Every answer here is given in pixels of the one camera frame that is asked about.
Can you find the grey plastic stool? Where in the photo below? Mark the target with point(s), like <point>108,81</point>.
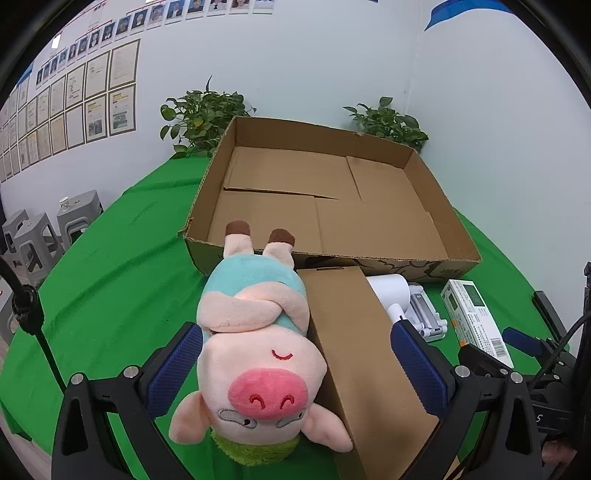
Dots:
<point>37,240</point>
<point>78,217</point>
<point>14,228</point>

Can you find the large cardboard box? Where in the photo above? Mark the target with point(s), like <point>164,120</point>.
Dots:
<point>323,184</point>

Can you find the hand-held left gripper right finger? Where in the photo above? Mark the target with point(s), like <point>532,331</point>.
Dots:
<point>418,369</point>

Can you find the green tablecloth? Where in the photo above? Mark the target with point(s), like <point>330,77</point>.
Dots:
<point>115,258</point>

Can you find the row of portrait photos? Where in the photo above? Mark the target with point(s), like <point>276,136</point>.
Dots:
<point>138,21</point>

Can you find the person's right hand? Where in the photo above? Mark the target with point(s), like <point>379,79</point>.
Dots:
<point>556,451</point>

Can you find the pink pig plush toy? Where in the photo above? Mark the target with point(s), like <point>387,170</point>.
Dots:
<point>249,360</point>

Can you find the white folding phone stand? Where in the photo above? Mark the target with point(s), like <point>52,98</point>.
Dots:
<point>429,309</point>

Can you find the large-leaf potted green plant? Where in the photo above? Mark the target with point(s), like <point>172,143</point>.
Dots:
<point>203,115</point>

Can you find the white green-label medicine box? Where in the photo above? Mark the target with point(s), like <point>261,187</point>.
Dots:
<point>480,327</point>

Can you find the white cylinder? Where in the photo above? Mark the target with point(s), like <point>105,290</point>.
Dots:
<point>390,290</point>

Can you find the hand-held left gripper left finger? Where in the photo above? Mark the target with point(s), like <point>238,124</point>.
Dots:
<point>178,364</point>

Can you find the small-leaf potted green plant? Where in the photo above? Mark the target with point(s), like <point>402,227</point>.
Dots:
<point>388,122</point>

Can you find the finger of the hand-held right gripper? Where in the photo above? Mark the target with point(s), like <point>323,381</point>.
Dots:
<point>521,340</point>
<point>549,314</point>

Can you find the wall of framed certificates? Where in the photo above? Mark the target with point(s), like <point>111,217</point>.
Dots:
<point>97,101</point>

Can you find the small brown cardboard box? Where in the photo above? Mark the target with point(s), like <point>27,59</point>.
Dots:
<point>355,323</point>

